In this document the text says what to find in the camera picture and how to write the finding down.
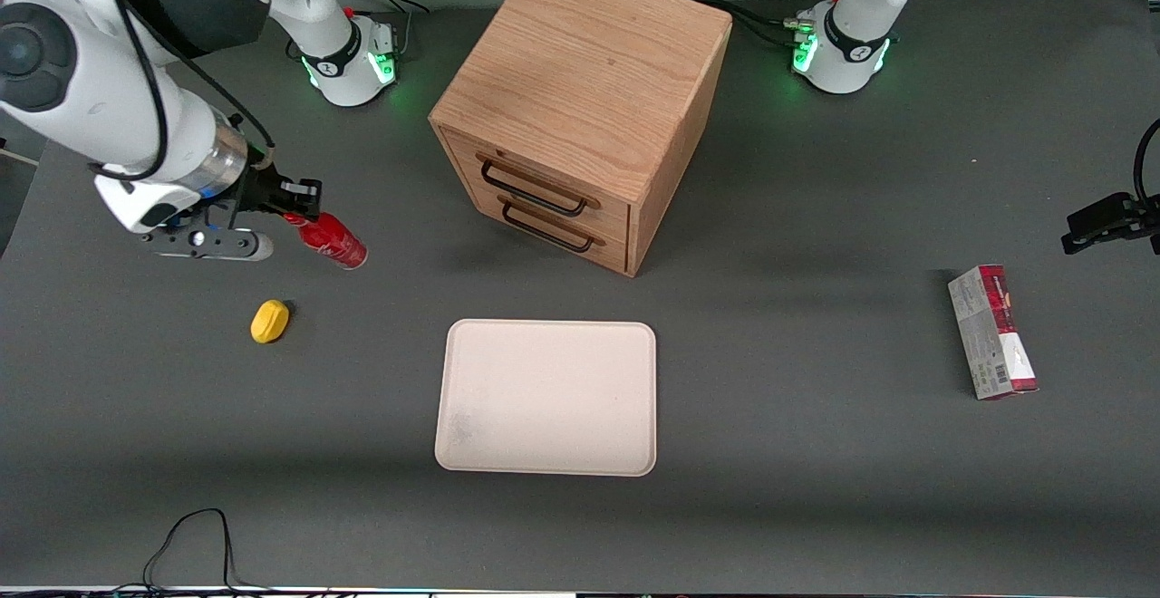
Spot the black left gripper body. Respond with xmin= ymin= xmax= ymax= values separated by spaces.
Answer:
xmin=1116 ymin=192 xmax=1160 ymax=256

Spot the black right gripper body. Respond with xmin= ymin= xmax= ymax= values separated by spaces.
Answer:
xmin=217 ymin=161 xmax=285 ymax=220

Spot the red coke bottle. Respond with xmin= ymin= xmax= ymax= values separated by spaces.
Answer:
xmin=285 ymin=211 xmax=370 ymax=271

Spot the beige plastic tray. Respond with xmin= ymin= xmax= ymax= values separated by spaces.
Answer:
xmin=434 ymin=319 xmax=658 ymax=477

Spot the red grey carton box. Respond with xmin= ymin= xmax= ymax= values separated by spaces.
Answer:
xmin=947 ymin=264 xmax=1040 ymax=401

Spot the yellow oblong toy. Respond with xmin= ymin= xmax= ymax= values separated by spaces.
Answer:
xmin=250 ymin=299 xmax=291 ymax=345

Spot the wooden drawer cabinet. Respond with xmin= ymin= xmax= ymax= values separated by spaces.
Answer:
xmin=428 ymin=0 xmax=733 ymax=278

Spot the wooden drawer front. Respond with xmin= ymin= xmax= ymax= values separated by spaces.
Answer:
xmin=442 ymin=130 xmax=633 ymax=238
xmin=456 ymin=177 xmax=633 ymax=275

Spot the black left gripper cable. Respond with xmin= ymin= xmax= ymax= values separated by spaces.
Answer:
xmin=1133 ymin=118 xmax=1160 ymax=211

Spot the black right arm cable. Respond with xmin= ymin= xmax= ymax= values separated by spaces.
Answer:
xmin=91 ymin=0 xmax=277 ymax=184

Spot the black metal drawer handle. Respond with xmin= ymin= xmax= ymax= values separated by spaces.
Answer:
xmin=476 ymin=154 xmax=601 ymax=217
xmin=500 ymin=198 xmax=604 ymax=253

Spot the thin black looped cable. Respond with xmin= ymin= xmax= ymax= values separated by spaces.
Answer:
xmin=140 ymin=507 xmax=273 ymax=595

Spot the black left base cable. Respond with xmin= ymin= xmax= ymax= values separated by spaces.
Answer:
xmin=693 ymin=0 xmax=814 ymax=49

